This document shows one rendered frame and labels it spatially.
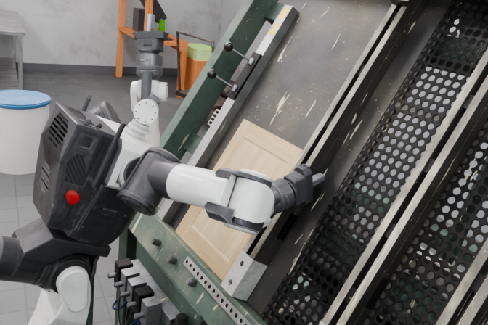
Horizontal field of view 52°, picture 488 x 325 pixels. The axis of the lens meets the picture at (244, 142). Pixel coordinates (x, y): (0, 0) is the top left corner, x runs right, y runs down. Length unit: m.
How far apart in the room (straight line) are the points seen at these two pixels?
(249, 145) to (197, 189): 0.70
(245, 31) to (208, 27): 6.85
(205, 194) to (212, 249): 0.65
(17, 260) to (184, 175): 0.54
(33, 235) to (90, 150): 0.30
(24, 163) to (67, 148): 3.28
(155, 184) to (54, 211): 0.29
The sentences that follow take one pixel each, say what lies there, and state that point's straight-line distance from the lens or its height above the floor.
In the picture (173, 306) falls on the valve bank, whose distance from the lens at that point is 1.78.
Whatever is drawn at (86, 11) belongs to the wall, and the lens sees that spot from 8.45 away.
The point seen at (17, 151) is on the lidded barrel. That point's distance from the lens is 4.53.
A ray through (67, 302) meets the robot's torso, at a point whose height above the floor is 0.90.
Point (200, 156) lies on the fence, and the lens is 1.91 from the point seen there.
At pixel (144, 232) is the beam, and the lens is 1.99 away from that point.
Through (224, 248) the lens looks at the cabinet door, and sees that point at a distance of 1.69.
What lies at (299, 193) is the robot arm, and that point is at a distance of 1.43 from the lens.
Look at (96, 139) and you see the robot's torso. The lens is 1.32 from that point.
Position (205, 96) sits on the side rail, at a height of 1.31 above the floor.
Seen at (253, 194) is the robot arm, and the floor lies 1.37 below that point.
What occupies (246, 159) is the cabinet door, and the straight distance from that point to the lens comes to 1.76.
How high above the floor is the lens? 1.81
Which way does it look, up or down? 18 degrees down
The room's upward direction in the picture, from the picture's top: 7 degrees clockwise
